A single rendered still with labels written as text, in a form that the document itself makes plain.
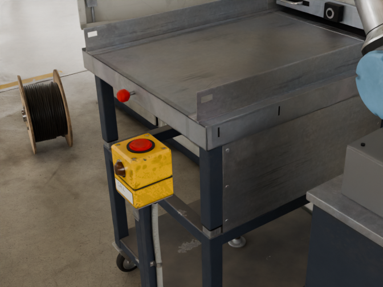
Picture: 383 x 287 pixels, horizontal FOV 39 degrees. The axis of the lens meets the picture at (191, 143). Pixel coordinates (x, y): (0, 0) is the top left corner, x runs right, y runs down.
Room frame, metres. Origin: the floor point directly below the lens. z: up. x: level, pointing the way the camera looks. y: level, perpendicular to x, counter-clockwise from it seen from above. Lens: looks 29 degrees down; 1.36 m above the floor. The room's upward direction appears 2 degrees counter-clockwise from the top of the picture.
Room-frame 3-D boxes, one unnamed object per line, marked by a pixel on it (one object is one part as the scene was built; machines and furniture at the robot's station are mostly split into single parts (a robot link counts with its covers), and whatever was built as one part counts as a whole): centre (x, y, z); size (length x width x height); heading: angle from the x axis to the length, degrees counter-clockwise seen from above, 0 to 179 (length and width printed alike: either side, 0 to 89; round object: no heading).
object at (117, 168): (0.80, 0.13, 0.87); 0.03 x 0.01 x 0.03; 33
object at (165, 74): (1.43, -0.14, 0.82); 0.68 x 0.62 x 0.06; 123
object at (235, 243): (1.43, -0.14, 0.18); 0.06 x 0.06 x 0.02
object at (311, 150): (1.43, -0.14, 0.46); 0.64 x 0.58 x 0.66; 123
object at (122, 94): (1.23, 0.16, 0.82); 0.04 x 0.03 x 0.03; 123
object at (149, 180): (0.83, 0.09, 0.85); 0.08 x 0.08 x 0.10; 33
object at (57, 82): (2.45, 0.73, 0.20); 0.40 x 0.22 x 0.40; 21
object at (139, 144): (0.83, 0.09, 0.90); 0.04 x 0.04 x 0.02
